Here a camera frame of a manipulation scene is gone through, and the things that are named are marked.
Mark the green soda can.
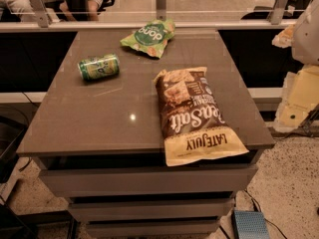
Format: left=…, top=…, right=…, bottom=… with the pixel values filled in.
left=78, top=54, right=120, bottom=81

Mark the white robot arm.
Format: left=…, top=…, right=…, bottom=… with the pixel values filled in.
left=292, top=0, right=319, bottom=65

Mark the brown Late July chip bag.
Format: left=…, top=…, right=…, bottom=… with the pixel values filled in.
left=154, top=67, right=248, bottom=166

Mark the grey drawer cabinet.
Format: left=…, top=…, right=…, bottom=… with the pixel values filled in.
left=18, top=29, right=274, bottom=238

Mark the green snack bag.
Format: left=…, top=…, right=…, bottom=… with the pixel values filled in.
left=121, top=19, right=175, bottom=59

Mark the blue box on floor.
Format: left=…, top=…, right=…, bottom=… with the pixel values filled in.
left=232, top=210, right=270, bottom=239

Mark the black office chair right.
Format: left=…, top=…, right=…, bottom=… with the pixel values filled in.
left=242, top=0, right=312, bottom=20

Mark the seated person in background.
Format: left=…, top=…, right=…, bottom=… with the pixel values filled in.
left=0, top=0, right=103, bottom=22

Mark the metal railing post middle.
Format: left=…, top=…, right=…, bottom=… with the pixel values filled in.
left=156, top=0, right=166, bottom=20

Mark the metal railing post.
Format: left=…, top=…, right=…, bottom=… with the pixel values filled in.
left=268, top=0, right=288, bottom=25
left=156, top=0, right=166, bottom=20
left=30, top=0, right=51, bottom=28

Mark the metal railing post left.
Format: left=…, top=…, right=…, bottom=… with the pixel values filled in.
left=30, top=0, right=51, bottom=28

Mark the metal railing post right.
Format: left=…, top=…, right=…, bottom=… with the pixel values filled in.
left=268, top=0, right=288, bottom=25

